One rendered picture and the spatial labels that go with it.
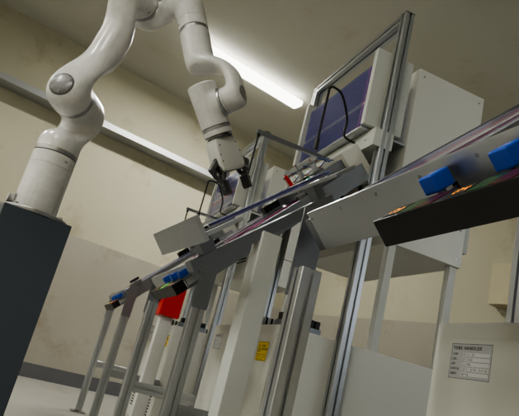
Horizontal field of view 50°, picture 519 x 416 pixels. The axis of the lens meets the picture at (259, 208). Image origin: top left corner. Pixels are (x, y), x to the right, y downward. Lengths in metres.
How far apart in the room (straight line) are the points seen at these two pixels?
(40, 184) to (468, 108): 1.63
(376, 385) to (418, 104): 1.05
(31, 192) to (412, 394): 1.36
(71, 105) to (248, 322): 0.77
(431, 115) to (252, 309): 1.16
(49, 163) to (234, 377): 0.76
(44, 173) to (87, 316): 4.00
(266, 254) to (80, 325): 4.16
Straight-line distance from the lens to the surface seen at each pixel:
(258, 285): 1.48
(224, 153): 1.58
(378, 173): 2.00
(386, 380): 1.98
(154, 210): 5.84
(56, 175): 1.63
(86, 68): 1.71
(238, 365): 1.46
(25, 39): 5.83
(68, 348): 5.52
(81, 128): 1.74
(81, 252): 5.52
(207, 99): 1.59
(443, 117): 2.31
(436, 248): 2.14
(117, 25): 1.80
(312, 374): 1.84
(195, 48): 1.69
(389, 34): 2.41
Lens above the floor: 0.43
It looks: 17 degrees up
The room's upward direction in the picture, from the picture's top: 15 degrees clockwise
